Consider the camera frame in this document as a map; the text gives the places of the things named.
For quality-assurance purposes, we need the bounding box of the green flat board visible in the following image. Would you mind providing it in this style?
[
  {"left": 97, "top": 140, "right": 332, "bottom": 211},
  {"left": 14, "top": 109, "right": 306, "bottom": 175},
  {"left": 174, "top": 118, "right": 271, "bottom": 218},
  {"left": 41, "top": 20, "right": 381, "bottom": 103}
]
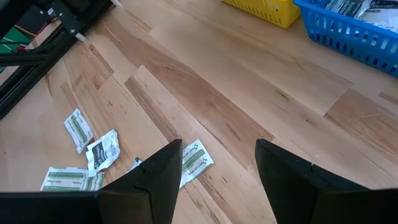
[{"left": 0, "top": 27, "right": 32, "bottom": 74}]

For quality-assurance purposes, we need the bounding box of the blue plastic basket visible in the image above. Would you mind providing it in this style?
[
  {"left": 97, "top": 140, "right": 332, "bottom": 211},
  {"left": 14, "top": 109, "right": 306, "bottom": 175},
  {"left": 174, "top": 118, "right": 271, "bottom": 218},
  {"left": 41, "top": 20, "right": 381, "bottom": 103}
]
[{"left": 294, "top": 0, "right": 398, "bottom": 78}]

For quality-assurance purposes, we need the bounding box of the white packet with dark print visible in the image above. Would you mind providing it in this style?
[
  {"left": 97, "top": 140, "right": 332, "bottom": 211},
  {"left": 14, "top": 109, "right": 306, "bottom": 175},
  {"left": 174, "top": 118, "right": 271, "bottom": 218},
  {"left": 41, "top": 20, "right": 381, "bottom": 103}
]
[
  {"left": 357, "top": 0, "right": 398, "bottom": 32},
  {"left": 128, "top": 157, "right": 143, "bottom": 172},
  {"left": 85, "top": 129, "right": 121, "bottom": 177},
  {"left": 325, "top": 0, "right": 371, "bottom": 19}
]

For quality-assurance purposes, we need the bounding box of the yellow plastic basket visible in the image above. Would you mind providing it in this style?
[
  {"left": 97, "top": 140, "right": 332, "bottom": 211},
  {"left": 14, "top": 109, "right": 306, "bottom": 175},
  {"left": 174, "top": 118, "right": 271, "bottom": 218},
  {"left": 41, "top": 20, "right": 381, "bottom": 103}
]
[{"left": 221, "top": 0, "right": 301, "bottom": 29}]

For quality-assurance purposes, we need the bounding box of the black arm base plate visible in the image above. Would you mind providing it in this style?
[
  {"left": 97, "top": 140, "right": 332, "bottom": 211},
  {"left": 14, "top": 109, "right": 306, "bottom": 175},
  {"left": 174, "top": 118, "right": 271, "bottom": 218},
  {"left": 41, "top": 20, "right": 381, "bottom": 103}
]
[{"left": 46, "top": 0, "right": 109, "bottom": 35}]

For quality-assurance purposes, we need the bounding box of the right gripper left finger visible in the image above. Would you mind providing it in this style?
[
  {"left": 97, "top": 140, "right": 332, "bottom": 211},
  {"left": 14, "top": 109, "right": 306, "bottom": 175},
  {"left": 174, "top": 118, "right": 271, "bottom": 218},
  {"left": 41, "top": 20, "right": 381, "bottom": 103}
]
[{"left": 99, "top": 139, "right": 183, "bottom": 224}]

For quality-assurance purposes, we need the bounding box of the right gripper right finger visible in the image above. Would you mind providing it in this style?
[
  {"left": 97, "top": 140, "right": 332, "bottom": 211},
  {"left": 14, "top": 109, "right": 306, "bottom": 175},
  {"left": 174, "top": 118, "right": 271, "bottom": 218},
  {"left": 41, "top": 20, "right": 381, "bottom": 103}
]
[{"left": 254, "top": 139, "right": 371, "bottom": 224}]

